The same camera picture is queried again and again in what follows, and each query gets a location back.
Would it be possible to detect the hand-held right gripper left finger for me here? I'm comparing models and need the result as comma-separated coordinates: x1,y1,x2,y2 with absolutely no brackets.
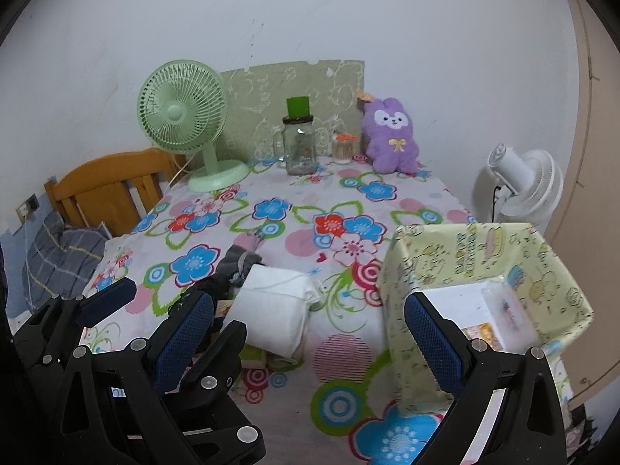
53,292,215,465

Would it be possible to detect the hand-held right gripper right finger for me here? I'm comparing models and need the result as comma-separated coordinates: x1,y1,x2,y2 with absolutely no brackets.
404,292,568,465

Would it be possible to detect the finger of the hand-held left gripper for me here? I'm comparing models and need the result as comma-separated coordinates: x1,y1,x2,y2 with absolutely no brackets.
160,320,266,465
10,278,138,383

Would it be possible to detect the yellow patterned box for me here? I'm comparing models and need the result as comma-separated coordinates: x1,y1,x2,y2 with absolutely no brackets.
377,223,594,415

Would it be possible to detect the grey drawstring pouch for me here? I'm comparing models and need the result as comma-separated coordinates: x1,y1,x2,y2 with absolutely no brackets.
207,231,265,300

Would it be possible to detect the small printed packet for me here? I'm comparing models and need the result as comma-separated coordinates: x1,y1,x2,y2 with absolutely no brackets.
460,324,491,350

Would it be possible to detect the grey plaid pillow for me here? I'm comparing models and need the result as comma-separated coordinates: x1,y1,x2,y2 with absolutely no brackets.
26,213,110,302

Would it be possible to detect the clear plastic packet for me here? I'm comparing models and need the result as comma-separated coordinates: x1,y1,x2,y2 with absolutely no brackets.
479,281,541,350

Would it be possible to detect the blue bed sheet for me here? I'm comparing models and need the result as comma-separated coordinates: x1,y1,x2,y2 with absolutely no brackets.
0,225,49,321

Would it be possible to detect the wooden bed headboard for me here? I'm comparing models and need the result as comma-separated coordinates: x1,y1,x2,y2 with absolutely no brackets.
43,148,188,238

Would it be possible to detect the floral tablecloth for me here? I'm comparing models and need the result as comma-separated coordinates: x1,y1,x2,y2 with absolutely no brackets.
82,155,575,465

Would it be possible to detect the white floor fan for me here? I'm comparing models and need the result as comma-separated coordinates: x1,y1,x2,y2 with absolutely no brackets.
472,143,565,234

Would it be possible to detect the green desk fan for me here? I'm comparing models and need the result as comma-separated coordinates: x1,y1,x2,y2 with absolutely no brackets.
137,59,250,193

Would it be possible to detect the purple plush bunny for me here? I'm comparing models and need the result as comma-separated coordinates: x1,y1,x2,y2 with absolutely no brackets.
357,91,420,175

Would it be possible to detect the cotton swab container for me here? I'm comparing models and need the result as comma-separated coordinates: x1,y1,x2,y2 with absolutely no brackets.
332,133,362,165

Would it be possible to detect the glass jar mug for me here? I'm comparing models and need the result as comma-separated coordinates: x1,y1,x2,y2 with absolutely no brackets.
272,116,319,176

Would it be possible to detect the beige door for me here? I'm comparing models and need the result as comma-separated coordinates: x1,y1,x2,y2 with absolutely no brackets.
546,0,620,410

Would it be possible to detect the green cup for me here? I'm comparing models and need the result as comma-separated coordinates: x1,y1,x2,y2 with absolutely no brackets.
286,97,312,121

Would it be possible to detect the green patterned board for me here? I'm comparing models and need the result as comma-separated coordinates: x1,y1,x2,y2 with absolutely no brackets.
218,59,365,163

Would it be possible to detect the wall socket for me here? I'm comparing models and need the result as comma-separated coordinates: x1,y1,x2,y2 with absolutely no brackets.
14,194,40,221

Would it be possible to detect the white fan cable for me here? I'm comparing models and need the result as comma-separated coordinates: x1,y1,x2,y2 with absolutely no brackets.
165,152,197,192

